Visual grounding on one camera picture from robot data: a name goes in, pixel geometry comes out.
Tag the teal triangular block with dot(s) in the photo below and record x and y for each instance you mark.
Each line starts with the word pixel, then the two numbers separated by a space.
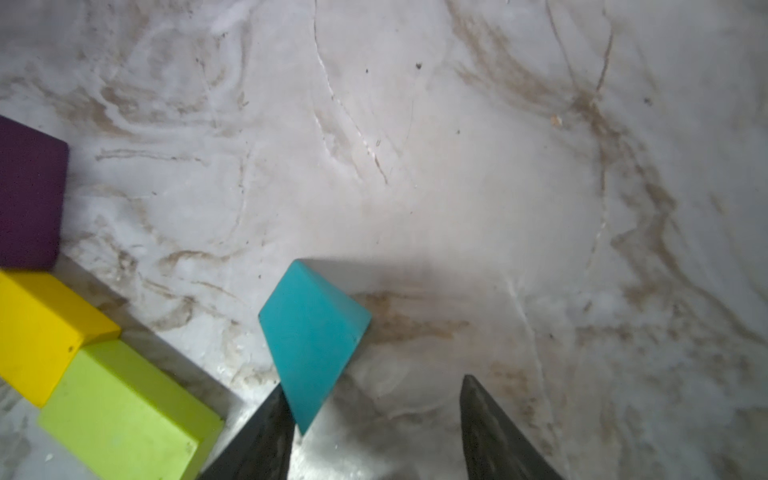
pixel 312 329

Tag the purple triangular block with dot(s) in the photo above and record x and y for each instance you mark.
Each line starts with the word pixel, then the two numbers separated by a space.
pixel 33 179

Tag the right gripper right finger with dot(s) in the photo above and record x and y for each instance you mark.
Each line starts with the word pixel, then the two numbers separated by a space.
pixel 493 446

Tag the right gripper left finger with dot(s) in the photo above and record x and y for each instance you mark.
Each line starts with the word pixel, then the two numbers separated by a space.
pixel 262 448

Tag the lime green block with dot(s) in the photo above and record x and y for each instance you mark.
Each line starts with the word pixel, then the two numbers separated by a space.
pixel 126 419

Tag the yellow rectangular block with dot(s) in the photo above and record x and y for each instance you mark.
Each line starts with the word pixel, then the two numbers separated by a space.
pixel 43 325

